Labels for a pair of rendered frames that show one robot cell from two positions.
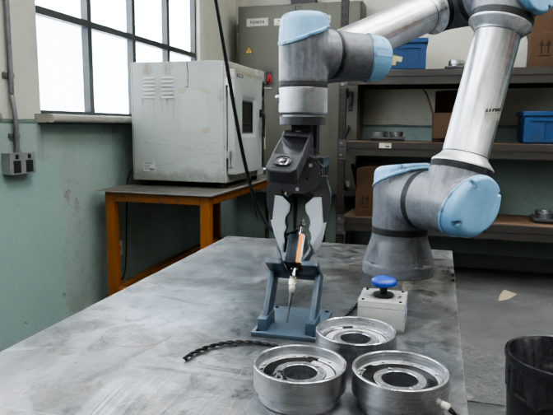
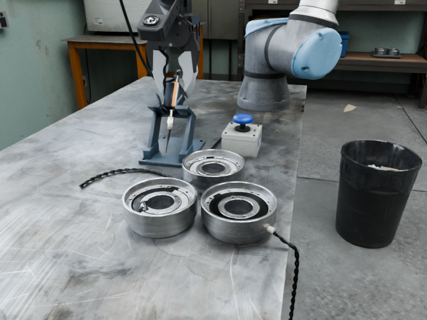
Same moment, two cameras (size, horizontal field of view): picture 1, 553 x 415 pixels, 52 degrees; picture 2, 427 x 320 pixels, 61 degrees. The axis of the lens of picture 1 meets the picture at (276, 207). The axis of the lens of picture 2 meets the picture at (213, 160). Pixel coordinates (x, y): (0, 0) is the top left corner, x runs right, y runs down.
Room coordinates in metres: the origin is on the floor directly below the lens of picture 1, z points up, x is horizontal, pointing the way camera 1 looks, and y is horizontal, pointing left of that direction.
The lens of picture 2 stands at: (0.16, -0.09, 1.10)
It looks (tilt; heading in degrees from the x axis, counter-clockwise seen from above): 26 degrees down; 359
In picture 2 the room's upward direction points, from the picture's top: straight up
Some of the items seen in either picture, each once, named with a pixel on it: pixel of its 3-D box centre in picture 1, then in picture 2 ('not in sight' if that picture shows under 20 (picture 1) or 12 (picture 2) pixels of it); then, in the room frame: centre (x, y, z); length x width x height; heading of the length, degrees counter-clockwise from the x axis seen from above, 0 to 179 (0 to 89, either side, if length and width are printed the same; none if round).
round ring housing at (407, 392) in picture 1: (399, 386); (238, 211); (0.59, -0.14, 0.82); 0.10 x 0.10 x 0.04
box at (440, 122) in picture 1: (459, 115); not in sight; (4.10, -1.31, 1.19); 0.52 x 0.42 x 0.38; 74
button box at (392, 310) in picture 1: (383, 307); (243, 138); (0.85, -0.17, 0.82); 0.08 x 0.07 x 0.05; 164
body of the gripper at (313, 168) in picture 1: (303, 156); (175, 14); (0.89, -0.04, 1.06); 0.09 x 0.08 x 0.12; 165
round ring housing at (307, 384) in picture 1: (299, 379); (161, 206); (0.60, -0.03, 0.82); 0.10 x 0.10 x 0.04
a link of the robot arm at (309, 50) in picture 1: (305, 51); not in sight; (0.88, -0.04, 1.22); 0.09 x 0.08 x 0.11; 121
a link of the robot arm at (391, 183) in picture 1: (403, 194); (268, 44); (1.16, -0.26, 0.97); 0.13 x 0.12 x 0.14; 31
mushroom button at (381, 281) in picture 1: (383, 292); (242, 127); (0.84, -0.17, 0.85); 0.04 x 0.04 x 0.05
